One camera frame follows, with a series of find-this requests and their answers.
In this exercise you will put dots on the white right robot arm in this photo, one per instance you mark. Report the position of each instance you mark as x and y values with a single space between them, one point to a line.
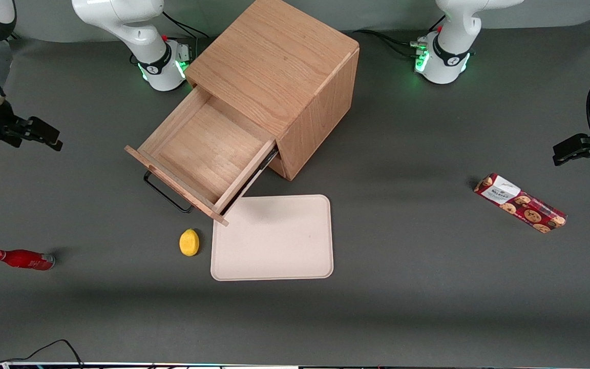
136 31

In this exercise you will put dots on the wooden drawer cabinet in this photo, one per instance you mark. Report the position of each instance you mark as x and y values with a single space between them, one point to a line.
279 56

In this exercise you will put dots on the red tartan cookie box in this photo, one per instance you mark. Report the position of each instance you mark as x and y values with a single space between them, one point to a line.
523 205

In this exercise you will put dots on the red bottle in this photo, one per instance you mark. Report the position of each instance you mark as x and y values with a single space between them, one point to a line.
23 259

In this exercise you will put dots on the yellow lemon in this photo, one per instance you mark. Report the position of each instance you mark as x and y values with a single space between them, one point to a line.
189 243

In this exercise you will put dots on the beige rectangular tray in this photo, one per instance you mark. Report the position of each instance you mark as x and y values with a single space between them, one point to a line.
274 241

